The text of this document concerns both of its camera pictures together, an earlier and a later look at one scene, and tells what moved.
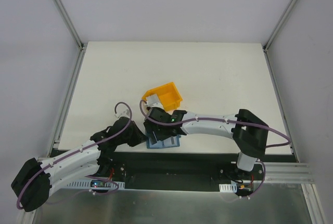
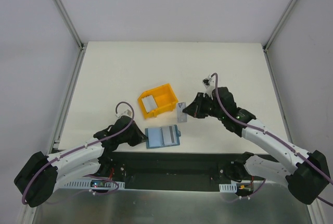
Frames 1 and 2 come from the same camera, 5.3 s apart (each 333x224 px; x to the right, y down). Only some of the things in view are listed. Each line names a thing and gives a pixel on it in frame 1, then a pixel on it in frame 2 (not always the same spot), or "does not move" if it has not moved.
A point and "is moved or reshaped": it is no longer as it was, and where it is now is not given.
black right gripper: x=158 y=130 to x=201 y=105
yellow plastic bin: x=169 y=96 is moved or reshaped
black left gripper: x=135 y=137 does not move
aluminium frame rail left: x=63 y=10 does not move
